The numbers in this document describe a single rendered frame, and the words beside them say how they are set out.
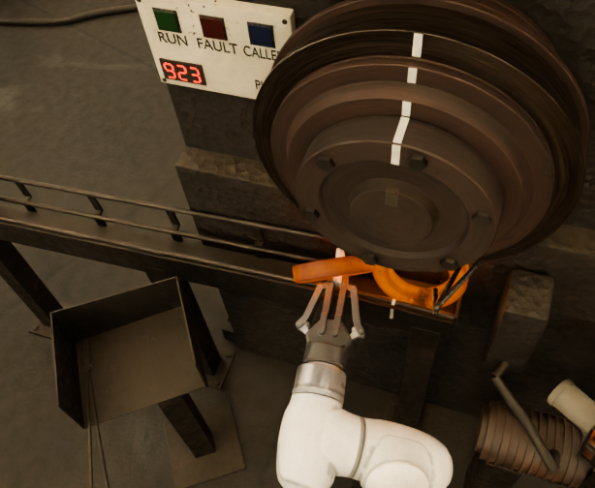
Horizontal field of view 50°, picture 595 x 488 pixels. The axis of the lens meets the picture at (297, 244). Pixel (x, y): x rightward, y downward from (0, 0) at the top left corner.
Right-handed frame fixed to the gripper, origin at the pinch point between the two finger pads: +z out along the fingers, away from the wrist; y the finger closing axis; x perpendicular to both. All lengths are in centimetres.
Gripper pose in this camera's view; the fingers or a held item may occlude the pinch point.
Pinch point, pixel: (341, 268)
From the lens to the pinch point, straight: 123.9
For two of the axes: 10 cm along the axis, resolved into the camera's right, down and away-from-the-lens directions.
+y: 9.7, 0.8, -2.5
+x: -1.7, -5.1, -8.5
